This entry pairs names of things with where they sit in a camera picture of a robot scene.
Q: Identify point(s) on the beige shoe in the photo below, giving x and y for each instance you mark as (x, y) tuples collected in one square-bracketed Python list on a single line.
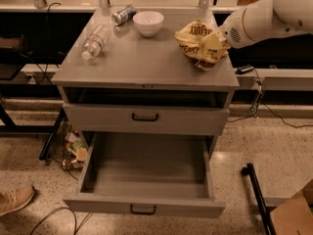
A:
[(14, 200)]

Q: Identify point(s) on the black table leg left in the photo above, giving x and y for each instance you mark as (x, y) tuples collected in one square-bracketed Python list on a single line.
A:
[(44, 153)]

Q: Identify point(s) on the brown yellow chip bag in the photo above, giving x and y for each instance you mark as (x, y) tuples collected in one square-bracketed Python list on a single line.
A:
[(189, 40)]

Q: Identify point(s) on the silver blue soda can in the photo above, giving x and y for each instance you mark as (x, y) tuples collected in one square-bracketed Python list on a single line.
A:
[(124, 15)]

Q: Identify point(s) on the grey open lower drawer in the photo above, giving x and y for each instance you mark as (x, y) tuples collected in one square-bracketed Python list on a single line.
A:
[(147, 174)]

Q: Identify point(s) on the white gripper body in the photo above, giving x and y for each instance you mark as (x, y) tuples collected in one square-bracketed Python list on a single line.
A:
[(232, 33)]

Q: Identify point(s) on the grey drawer cabinet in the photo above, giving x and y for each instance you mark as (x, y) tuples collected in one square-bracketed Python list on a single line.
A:
[(146, 71)]

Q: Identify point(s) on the grey closed upper drawer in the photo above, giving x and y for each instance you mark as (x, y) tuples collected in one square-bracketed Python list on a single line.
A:
[(159, 120)]

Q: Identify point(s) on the white bowl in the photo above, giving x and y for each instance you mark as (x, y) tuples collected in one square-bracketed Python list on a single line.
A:
[(148, 23)]

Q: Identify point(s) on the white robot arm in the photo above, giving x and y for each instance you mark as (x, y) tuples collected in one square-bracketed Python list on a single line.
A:
[(262, 20)]

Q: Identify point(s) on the cardboard box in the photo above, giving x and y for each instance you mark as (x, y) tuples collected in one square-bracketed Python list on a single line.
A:
[(295, 215)]

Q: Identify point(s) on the clear plastic water bottle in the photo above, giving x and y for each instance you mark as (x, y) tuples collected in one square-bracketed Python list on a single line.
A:
[(95, 43)]

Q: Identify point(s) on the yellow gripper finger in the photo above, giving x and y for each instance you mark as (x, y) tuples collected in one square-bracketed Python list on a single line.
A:
[(215, 47)]

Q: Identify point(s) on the black power adapter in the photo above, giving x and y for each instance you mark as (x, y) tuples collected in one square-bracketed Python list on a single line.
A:
[(244, 69)]

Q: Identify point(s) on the wire basket with trash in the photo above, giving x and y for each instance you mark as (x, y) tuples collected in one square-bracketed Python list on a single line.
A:
[(67, 148)]

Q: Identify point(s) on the black metal frame leg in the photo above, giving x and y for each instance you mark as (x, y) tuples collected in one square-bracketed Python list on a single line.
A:
[(249, 171)]

